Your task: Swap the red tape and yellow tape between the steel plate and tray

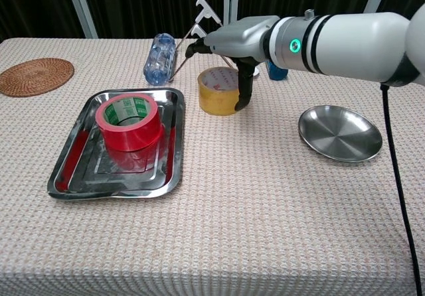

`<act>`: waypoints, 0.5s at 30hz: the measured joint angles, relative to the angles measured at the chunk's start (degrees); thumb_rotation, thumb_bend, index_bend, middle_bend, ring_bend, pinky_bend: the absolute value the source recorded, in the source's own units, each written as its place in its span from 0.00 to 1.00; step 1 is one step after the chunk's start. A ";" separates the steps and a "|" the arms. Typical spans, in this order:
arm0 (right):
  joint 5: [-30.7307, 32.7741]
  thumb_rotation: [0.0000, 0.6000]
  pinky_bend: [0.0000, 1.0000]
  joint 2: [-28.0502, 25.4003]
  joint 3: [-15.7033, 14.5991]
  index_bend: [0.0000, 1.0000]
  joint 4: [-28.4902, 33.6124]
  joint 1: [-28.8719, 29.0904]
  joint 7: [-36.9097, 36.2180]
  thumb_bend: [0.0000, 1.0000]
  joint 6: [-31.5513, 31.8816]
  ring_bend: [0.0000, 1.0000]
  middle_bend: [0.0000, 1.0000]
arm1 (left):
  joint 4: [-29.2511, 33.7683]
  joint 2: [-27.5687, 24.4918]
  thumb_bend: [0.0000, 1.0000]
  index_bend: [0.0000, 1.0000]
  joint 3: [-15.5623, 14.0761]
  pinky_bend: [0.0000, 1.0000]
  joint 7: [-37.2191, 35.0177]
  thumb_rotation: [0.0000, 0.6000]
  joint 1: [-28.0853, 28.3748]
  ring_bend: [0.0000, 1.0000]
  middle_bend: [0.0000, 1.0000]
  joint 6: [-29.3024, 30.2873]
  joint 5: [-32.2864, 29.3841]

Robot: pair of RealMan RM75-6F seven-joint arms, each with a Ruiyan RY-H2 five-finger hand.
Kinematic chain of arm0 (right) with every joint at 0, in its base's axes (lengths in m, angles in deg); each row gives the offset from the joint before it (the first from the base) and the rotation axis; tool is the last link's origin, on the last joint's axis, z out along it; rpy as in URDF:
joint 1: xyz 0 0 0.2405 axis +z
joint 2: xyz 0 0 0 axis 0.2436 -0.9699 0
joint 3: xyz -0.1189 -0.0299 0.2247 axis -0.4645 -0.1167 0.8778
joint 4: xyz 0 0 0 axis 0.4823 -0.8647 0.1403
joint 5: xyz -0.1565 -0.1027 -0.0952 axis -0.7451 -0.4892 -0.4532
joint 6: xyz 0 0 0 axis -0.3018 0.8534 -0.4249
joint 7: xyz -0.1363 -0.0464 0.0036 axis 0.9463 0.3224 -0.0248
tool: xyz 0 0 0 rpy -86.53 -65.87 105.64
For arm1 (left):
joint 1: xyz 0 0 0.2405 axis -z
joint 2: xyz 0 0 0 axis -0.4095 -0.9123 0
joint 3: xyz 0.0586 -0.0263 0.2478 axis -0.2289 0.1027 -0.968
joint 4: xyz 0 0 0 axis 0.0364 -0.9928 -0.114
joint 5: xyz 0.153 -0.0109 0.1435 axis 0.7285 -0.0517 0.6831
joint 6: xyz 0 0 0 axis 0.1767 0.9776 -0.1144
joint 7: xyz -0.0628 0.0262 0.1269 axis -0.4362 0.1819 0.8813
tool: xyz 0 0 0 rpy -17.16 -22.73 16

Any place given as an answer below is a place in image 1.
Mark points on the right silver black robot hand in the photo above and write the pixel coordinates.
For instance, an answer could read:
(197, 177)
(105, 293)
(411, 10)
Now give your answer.
(239, 37)

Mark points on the yellow transparent tape roll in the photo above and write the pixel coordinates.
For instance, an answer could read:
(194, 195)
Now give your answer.
(216, 102)

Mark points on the red tape roll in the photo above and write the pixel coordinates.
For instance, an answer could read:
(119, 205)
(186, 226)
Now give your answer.
(129, 136)

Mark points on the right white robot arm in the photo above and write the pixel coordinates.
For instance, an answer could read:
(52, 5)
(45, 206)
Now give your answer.
(352, 44)

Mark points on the white plastic spoon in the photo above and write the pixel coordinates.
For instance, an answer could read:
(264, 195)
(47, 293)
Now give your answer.
(256, 73)

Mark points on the blue spray bottle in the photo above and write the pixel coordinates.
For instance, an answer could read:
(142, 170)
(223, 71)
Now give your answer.
(277, 73)

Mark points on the clear plastic water bottle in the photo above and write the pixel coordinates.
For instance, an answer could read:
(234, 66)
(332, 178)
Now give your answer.
(161, 57)

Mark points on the round steel plate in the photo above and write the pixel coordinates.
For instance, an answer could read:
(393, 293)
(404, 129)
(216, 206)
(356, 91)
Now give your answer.
(340, 135)

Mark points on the rectangular steel tray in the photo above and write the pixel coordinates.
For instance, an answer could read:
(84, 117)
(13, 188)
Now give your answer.
(99, 180)

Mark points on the beige waffle tablecloth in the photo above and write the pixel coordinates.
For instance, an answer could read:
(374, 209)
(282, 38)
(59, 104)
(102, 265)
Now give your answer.
(212, 236)

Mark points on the round rattan coaster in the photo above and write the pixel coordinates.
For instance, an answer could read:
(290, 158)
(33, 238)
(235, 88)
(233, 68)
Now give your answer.
(36, 77)

